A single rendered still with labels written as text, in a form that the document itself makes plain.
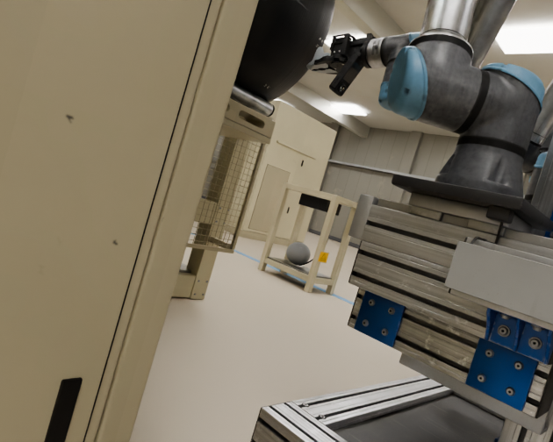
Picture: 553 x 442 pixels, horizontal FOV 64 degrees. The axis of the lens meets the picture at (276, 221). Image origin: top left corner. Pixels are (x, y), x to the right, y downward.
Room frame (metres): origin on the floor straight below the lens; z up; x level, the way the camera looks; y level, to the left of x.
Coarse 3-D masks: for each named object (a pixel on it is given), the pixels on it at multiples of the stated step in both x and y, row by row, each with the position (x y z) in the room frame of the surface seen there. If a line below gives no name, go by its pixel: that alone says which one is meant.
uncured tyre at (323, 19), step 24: (264, 0) 1.25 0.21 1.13; (288, 0) 1.26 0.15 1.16; (312, 0) 1.33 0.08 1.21; (264, 24) 1.26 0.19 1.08; (288, 24) 1.29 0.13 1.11; (312, 24) 1.35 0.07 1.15; (264, 48) 1.30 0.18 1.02; (288, 48) 1.34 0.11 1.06; (312, 48) 1.40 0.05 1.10; (240, 72) 1.34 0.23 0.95; (264, 72) 1.37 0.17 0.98; (288, 72) 1.41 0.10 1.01; (264, 96) 1.48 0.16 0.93
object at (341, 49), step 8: (336, 40) 1.26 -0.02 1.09; (344, 40) 1.23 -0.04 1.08; (352, 40) 1.24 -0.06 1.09; (360, 40) 1.21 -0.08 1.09; (368, 40) 1.19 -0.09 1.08; (336, 48) 1.24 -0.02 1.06; (344, 48) 1.22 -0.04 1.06; (352, 48) 1.23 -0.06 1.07; (360, 48) 1.21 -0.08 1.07; (336, 56) 1.23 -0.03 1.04; (344, 56) 1.23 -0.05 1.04; (336, 64) 1.24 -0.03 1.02; (344, 64) 1.23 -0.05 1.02; (368, 64) 1.20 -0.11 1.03
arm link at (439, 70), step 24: (432, 0) 0.83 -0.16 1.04; (456, 0) 0.80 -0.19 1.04; (432, 24) 0.81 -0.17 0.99; (456, 24) 0.79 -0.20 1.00; (408, 48) 0.78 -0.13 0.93; (432, 48) 0.77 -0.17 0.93; (456, 48) 0.77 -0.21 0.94; (408, 72) 0.76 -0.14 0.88; (432, 72) 0.75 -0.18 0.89; (456, 72) 0.76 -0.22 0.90; (480, 72) 0.77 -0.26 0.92; (408, 96) 0.77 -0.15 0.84; (432, 96) 0.76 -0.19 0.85; (456, 96) 0.76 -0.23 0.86; (432, 120) 0.80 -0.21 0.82; (456, 120) 0.78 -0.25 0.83
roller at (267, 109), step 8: (240, 88) 1.38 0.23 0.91; (232, 96) 1.38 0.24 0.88; (240, 96) 1.39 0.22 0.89; (248, 96) 1.41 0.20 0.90; (256, 96) 1.44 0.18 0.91; (248, 104) 1.43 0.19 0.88; (256, 104) 1.44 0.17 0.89; (264, 104) 1.47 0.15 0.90; (272, 104) 1.51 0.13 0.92; (264, 112) 1.49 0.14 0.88; (272, 112) 1.50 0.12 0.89
